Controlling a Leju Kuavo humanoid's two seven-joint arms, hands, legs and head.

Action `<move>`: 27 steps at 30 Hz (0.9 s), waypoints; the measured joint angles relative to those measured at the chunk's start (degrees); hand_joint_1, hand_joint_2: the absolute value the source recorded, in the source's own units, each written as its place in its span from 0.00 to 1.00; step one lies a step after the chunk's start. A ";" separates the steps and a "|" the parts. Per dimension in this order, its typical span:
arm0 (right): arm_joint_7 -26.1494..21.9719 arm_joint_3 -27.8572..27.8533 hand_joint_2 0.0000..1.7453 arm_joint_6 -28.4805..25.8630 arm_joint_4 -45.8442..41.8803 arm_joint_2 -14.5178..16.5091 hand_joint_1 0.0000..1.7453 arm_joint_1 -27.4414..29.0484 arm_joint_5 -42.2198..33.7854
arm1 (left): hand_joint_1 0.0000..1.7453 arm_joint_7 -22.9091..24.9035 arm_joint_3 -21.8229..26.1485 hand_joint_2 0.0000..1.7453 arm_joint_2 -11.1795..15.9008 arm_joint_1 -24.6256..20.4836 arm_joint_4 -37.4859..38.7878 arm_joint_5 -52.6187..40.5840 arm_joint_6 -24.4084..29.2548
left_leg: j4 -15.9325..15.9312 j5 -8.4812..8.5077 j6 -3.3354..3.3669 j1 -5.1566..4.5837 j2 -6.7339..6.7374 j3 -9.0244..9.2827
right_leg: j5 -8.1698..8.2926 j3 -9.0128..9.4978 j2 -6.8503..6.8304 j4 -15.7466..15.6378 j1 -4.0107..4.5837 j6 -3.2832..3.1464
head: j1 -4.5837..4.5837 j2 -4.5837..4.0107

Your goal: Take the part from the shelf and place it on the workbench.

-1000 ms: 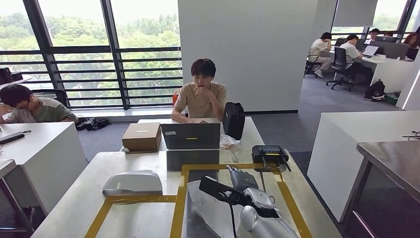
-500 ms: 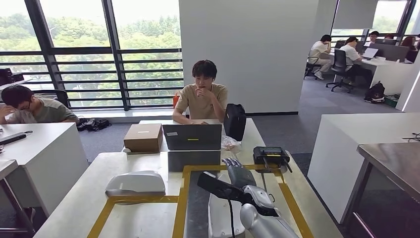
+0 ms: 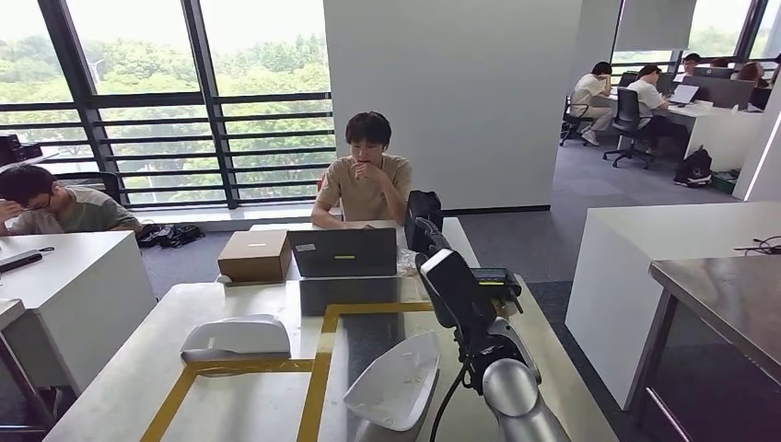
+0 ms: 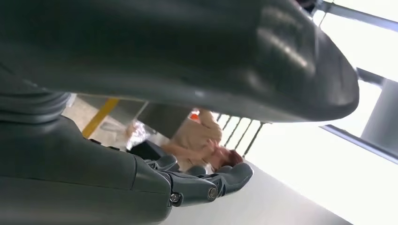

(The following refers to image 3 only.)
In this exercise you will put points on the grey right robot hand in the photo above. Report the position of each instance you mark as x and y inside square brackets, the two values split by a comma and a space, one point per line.
[515, 341]

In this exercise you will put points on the white curved plastic car part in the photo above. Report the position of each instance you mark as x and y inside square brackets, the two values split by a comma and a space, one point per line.
[390, 384]

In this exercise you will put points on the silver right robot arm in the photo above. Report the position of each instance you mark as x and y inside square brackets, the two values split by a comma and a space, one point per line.
[518, 402]

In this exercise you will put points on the black remote controller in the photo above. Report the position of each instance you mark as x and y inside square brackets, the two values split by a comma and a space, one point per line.
[494, 282]

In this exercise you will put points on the white table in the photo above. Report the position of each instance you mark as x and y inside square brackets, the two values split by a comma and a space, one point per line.
[9, 308]
[91, 293]
[610, 293]

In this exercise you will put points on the clear plastic bag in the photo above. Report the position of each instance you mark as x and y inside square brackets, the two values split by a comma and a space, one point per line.
[406, 263]

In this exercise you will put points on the black bag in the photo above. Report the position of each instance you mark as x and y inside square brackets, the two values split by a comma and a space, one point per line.
[424, 207]
[168, 235]

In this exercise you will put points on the grey laptop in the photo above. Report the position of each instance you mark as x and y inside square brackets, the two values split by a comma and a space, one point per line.
[341, 253]

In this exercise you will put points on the seated person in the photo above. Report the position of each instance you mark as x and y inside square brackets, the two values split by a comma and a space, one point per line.
[647, 97]
[689, 64]
[79, 210]
[751, 73]
[589, 91]
[366, 189]

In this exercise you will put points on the black office chair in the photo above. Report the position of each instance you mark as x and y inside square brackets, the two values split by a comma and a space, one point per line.
[570, 119]
[110, 183]
[628, 113]

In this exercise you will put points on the black backpack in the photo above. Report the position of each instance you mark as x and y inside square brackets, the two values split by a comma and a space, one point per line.
[692, 168]

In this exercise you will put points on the small green crate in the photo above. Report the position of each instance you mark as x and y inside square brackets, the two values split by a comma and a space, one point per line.
[724, 183]

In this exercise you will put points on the cardboard box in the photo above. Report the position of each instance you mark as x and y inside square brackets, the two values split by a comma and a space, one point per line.
[253, 256]

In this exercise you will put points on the white office desk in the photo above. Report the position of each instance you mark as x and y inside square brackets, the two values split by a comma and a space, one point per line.
[720, 134]

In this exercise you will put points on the white laptop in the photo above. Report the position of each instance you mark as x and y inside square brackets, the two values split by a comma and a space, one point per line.
[684, 94]

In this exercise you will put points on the grey roller blind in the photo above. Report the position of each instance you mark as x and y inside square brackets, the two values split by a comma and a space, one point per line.
[656, 24]

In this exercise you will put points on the black window railing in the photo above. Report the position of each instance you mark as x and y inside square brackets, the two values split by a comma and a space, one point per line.
[183, 99]

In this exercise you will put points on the black boxes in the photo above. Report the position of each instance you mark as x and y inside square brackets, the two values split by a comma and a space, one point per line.
[18, 149]

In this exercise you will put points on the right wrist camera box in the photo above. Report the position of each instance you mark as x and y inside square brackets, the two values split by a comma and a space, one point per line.
[457, 287]

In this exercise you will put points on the steel workbench, yellow tape frame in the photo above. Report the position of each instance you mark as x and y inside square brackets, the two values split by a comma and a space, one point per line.
[244, 409]

